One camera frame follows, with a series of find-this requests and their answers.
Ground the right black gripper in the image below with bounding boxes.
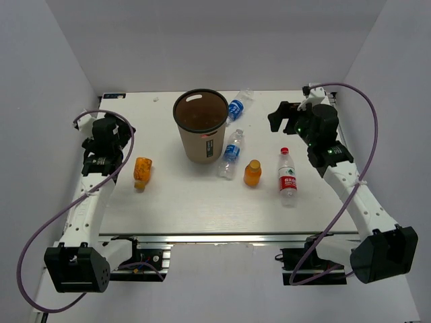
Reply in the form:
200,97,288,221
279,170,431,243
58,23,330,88
267,101,317,147

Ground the orange juice bottle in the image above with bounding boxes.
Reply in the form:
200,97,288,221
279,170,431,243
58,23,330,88
243,159,262,187
133,157,152,191

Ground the red label water bottle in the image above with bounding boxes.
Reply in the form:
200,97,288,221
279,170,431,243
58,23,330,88
277,147,298,207

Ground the blue label water bottle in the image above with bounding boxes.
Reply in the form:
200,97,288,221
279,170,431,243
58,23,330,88
218,129,244,180
226,89,254,125

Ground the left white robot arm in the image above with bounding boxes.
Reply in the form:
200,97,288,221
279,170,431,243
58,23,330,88
44,112,142,293

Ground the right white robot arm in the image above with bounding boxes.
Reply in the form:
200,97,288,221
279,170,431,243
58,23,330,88
268,101,418,284

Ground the brown bin with black rim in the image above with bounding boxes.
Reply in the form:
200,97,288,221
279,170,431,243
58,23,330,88
172,89,228,164

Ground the left blue corner marker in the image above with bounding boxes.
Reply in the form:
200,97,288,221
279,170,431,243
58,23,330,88
102,93,126,100

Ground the upright orange juice bottle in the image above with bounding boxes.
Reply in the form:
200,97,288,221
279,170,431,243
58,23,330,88
243,159,262,187

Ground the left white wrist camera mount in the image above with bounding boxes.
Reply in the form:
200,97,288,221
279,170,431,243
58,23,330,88
73,110,96,137

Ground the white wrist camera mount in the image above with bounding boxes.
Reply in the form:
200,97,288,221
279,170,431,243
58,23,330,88
73,110,96,137
297,83,327,111

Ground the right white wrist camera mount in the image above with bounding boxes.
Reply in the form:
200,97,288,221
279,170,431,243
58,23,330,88
297,83,327,111

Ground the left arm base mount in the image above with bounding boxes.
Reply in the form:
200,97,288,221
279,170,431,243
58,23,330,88
97,236,172,283

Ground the aluminium table frame rail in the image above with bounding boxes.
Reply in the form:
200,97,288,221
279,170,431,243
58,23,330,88
97,231,361,246

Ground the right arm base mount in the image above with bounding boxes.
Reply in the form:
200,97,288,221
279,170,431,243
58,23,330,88
274,235,347,286

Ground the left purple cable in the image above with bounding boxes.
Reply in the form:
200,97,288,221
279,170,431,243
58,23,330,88
16,110,135,314

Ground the purple cable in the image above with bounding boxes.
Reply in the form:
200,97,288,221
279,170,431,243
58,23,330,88
288,82,378,287
16,110,135,314

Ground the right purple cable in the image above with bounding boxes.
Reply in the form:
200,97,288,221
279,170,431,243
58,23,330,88
288,82,378,287

